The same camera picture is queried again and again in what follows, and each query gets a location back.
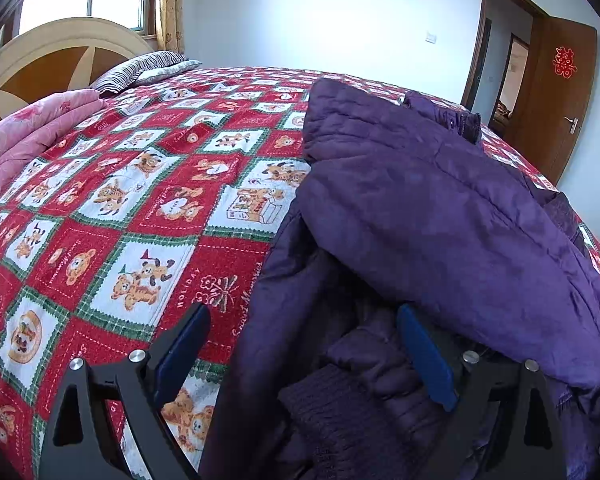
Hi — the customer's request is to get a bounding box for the yellow floral curtain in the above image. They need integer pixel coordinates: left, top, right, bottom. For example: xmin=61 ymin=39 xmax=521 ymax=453
xmin=156 ymin=0 xmax=185 ymax=53

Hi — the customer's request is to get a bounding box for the cream and wood headboard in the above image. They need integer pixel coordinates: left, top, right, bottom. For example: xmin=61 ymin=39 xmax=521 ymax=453
xmin=0 ymin=18 xmax=152 ymax=120

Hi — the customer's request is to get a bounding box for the red patchwork bear quilt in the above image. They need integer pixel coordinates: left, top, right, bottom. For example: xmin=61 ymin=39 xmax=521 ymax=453
xmin=0 ymin=67 xmax=600 ymax=479

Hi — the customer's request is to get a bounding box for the striped grey pillow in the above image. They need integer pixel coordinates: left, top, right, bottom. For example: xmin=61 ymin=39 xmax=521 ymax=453
xmin=90 ymin=51 xmax=201 ymax=96

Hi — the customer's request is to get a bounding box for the pink folded blanket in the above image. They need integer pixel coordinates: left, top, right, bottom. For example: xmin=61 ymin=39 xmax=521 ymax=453
xmin=0 ymin=89 xmax=105 ymax=193

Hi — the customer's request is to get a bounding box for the brown wooden door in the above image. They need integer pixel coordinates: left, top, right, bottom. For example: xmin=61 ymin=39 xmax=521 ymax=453
xmin=504 ymin=16 xmax=597 ymax=184

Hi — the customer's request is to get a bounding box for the purple puffer jacket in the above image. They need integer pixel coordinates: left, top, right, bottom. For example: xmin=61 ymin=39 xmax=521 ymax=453
xmin=199 ymin=78 xmax=600 ymax=479

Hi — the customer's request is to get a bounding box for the silver door handle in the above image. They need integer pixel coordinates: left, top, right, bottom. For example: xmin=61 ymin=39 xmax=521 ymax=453
xmin=564 ymin=116 xmax=579 ymax=136

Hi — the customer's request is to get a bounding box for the red double happiness sticker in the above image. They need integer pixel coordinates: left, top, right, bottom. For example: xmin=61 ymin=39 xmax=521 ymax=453
xmin=552 ymin=46 xmax=578 ymax=79

